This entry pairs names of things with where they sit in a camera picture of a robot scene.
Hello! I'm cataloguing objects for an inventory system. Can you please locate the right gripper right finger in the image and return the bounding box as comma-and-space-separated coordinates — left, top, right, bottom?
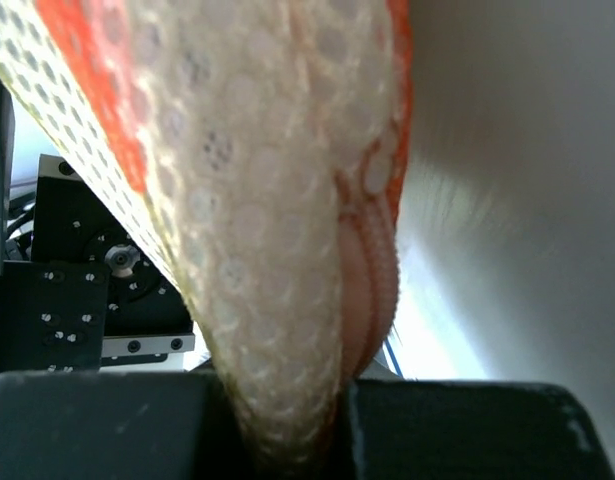
341, 380, 615, 479

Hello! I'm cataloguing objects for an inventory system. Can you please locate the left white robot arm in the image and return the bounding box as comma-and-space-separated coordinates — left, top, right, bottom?
0, 81, 197, 373

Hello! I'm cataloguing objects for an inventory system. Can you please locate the pink floral laundry bag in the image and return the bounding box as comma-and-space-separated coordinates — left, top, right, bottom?
0, 1, 413, 477

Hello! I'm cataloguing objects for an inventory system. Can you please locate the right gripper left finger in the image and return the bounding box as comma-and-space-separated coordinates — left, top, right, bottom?
0, 371, 247, 479

